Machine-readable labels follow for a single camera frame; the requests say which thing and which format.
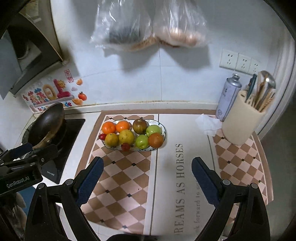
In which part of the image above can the red cherry tomato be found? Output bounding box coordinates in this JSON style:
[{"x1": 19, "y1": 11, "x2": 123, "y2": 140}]
[
  {"x1": 99, "y1": 133, "x2": 106, "y2": 141},
  {"x1": 121, "y1": 143, "x2": 130, "y2": 152}
]

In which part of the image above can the small yellow lemon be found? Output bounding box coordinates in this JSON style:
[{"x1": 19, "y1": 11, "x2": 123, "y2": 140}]
[{"x1": 104, "y1": 133, "x2": 119, "y2": 148}]

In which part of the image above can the orange mandarin top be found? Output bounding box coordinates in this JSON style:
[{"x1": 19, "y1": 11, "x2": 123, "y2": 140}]
[{"x1": 101, "y1": 121, "x2": 116, "y2": 135}]

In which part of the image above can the orange mandarin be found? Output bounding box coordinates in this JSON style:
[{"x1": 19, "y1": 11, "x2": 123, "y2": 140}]
[
  {"x1": 101, "y1": 121, "x2": 116, "y2": 135},
  {"x1": 115, "y1": 120, "x2": 130, "y2": 133}
]

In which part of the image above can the large yellow lemon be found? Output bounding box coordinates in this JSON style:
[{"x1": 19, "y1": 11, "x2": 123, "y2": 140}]
[{"x1": 118, "y1": 130, "x2": 135, "y2": 145}]

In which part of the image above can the green apple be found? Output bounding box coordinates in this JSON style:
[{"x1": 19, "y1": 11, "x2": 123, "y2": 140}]
[
  {"x1": 135, "y1": 135, "x2": 149, "y2": 150},
  {"x1": 146, "y1": 125, "x2": 162, "y2": 137}
]

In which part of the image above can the dark orange bottom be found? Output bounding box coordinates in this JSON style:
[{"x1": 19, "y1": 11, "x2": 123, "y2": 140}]
[{"x1": 148, "y1": 133, "x2": 164, "y2": 149}]

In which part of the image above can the brown red apple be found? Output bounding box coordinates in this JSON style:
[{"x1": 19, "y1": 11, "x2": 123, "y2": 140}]
[{"x1": 132, "y1": 118, "x2": 148, "y2": 135}]

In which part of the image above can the checkered kitchen mat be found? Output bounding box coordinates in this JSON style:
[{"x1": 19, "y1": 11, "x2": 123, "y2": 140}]
[{"x1": 78, "y1": 111, "x2": 273, "y2": 235}]

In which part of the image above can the black gas stove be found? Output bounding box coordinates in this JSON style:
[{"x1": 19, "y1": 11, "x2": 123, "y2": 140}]
[{"x1": 41, "y1": 118, "x2": 85, "y2": 184}]

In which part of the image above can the dark frying pan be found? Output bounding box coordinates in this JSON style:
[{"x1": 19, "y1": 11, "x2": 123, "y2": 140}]
[{"x1": 28, "y1": 103, "x2": 65, "y2": 149}]

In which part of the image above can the white tissue paper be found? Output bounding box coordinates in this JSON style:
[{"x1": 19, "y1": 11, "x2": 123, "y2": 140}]
[{"x1": 195, "y1": 114, "x2": 222, "y2": 137}]

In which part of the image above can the beige utensil holder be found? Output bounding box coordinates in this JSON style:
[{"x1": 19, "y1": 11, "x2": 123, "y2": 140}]
[{"x1": 222, "y1": 90, "x2": 266, "y2": 146}]

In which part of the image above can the deer pattern oval plate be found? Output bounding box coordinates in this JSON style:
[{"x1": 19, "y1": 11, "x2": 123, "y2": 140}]
[{"x1": 101, "y1": 120, "x2": 166, "y2": 152}]

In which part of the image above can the grey gas canister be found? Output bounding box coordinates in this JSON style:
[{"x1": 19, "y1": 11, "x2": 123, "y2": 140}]
[{"x1": 216, "y1": 74, "x2": 242, "y2": 121}]

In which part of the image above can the wooden chopsticks bundle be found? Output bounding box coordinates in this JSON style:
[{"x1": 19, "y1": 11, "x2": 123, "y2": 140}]
[{"x1": 250, "y1": 71, "x2": 277, "y2": 113}]

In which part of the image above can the range hood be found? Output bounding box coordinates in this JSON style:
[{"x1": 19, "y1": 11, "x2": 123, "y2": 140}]
[{"x1": 1, "y1": 7, "x2": 64, "y2": 99}]

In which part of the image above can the metal ladle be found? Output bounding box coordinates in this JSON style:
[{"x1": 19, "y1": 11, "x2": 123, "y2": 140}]
[{"x1": 253, "y1": 70, "x2": 277, "y2": 108}]

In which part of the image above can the left hanging plastic bag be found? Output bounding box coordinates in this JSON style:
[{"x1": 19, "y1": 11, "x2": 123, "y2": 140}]
[{"x1": 90, "y1": 0, "x2": 157, "y2": 52}]

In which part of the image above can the hanging plastic bag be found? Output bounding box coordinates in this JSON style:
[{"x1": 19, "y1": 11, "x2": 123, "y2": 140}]
[
  {"x1": 152, "y1": 0, "x2": 209, "y2": 48},
  {"x1": 90, "y1": 0, "x2": 157, "y2": 52}
]

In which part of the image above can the right hanging plastic bag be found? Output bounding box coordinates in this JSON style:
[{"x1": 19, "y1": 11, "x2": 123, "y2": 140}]
[{"x1": 152, "y1": 0, "x2": 209, "y2": 48}]

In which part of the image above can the colourful wall sticker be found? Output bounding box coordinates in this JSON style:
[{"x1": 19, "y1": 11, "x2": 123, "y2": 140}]
[{"x1": 21, "y1": 66, "x2": 87, "y2": 113}]

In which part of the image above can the green handled utensil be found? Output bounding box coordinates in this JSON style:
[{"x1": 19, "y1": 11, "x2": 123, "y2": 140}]
[{"x1": 245, "y1": 74, "x2": 257, "y2": 102}]

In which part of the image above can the white wall socket strip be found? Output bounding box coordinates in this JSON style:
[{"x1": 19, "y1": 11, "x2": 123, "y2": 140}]
[{"x1": 219, "y1": 49, "x2": 263, "y2": 75}]

